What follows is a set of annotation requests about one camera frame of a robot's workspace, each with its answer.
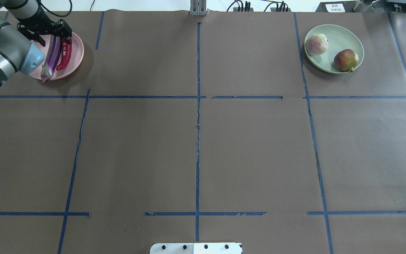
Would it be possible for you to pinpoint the purple eggplant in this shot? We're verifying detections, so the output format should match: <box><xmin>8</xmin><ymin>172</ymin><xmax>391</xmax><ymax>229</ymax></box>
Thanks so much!
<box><xmin>41</xmin><ymin>36</ymin><xmax>62</xmax><ymax>84</ymax></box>

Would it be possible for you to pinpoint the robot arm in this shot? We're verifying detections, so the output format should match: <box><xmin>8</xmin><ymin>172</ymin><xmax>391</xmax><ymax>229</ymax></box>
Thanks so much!
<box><xmin>0</xmin><ymin>0</ymin><xmax>72</xmax><ymax>87</ymax></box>

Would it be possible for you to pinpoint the green plate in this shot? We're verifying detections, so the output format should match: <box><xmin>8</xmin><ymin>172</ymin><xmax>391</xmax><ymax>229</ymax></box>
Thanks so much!
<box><xmin>303</xmin><ymin>24</ymin><xmax>364</xmax><ymax>74</ymax></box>

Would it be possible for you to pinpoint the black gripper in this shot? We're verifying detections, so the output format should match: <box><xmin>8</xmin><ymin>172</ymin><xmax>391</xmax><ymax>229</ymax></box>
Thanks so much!
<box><xmin>17</xmin><ymin>10</ymin><xmax>73</xmax><ymax>47</ymax></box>

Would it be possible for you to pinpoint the pink green peach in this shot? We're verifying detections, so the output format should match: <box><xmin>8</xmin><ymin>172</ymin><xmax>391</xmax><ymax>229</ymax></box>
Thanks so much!
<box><xmin>304</xmin><ymin>34</ymin><xmax>329</xmax><ymax>56</ymax></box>

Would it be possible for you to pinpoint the aluminium frame post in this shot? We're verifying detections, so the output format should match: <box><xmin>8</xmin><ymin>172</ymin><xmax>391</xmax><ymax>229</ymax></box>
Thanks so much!
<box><xmin>190</xmin><ymin>0</ymin><xmax>208</xmax><ymax>17</ymax></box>

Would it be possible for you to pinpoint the pink plate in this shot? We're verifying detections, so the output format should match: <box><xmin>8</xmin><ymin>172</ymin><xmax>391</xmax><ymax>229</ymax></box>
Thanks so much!
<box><xmin>29</xmin><ymin>32</ymin><xmax>85</xmax><ymax>81</ymax></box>

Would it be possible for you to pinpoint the red chili pepper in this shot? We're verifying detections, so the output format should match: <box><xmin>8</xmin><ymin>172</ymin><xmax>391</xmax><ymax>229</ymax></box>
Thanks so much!
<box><xmin>55</xmin><ymin>38</ymin><xmax>72</xmax><ymax>71</ymax></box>

